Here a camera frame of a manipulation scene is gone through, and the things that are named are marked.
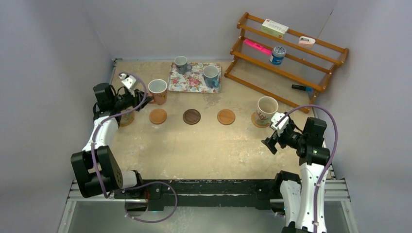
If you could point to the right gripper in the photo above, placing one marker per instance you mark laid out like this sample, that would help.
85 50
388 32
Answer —
271 142

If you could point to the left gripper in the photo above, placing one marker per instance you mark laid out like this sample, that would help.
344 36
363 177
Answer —
136 99

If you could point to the beige mug with pattern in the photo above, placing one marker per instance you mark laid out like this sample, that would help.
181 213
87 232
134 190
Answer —
127 117

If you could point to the light wooden coaster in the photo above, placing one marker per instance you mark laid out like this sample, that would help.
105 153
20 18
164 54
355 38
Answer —
158 116

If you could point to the pink mug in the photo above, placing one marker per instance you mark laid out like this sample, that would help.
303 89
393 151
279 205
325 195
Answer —
158 90

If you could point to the tall beige mug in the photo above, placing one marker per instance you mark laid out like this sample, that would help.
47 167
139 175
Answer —
266 108

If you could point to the orange coaster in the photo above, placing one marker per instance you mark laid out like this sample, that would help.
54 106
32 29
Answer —
226 116

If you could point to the dark wooden coaster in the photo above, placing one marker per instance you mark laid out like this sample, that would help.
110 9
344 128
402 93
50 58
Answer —
191 116

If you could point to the blue mug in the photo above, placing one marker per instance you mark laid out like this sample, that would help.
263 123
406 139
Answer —
211 76

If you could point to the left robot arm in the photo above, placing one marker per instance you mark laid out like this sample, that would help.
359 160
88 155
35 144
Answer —
95 167

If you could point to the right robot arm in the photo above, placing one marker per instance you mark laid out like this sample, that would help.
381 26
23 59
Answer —
303 194

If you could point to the black blue marker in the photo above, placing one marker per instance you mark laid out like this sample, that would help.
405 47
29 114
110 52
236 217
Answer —
301 87

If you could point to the small grey mug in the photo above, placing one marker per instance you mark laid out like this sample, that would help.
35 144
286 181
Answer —
182 65

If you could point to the floral tray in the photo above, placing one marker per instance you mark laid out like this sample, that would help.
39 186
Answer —
192 81

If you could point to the blue white jar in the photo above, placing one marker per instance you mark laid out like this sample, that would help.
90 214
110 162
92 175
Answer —
277 55

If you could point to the pink highlighter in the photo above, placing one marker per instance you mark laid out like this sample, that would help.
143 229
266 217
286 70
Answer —
257 46

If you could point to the pink white tape dispenser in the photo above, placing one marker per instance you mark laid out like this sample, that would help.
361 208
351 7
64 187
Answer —
306 42

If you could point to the white green box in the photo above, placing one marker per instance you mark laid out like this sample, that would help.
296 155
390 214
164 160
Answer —
274 29

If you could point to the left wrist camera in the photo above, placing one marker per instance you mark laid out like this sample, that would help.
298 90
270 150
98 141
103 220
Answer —
128 81

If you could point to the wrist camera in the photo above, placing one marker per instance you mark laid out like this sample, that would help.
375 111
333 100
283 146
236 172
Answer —
128 81
279 122

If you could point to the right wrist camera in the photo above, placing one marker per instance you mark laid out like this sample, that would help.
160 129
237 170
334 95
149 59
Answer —
279 122

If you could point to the black aluminium base frame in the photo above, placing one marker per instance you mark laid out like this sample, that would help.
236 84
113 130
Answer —
260 194

